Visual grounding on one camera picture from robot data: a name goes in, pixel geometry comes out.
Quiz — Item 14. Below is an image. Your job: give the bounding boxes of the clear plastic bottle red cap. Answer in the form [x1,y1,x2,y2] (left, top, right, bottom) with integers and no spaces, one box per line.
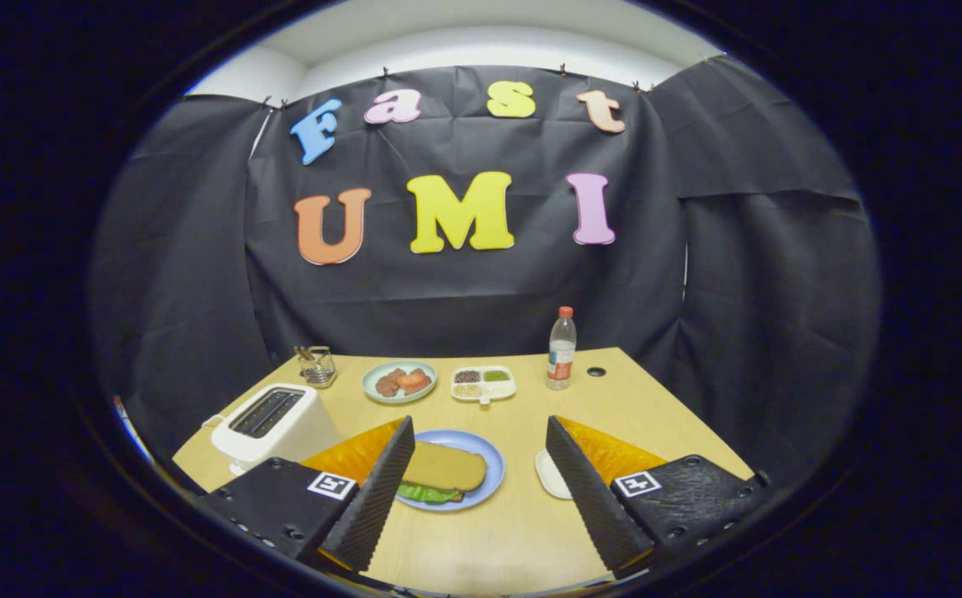
[546,306,578,391]

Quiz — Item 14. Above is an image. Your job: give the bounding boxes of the black backdrop cloth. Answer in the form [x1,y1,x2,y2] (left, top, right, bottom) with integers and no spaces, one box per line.
[86,54,885,499]

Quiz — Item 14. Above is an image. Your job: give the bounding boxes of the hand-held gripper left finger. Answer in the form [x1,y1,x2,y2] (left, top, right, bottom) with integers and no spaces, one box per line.
[199,415,417,574]

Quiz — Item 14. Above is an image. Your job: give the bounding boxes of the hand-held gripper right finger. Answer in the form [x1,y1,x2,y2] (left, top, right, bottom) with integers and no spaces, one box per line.
[545,415,773,580]

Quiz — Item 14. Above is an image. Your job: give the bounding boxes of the clear glass utensil holder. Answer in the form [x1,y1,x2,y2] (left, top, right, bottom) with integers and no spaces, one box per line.
[294,346,338,390]

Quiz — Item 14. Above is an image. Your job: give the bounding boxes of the pale green round plate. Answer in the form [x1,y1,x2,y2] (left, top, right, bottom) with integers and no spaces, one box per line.
[361,360,439,405]

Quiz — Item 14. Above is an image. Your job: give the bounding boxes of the white divided condiment tray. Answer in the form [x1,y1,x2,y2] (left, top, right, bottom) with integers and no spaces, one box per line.
[450,365,518,406]

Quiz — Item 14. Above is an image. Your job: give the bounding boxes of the brown toast slice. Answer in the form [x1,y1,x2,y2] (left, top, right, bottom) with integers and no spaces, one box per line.
[400,441,488,493]

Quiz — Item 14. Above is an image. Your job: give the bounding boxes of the white toaster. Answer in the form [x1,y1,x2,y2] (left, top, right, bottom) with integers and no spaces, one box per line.
[210,383,343,476]

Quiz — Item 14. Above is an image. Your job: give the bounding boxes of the white square plate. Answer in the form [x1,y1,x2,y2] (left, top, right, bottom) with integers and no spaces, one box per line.
[535,449,573,500]

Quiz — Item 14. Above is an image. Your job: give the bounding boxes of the green lettuce leaf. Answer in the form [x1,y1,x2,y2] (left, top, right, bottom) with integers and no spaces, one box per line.
[396,482,464,505]

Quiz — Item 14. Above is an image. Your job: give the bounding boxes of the blue round plate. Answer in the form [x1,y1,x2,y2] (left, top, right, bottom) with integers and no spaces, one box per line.
[395,429,506,512]

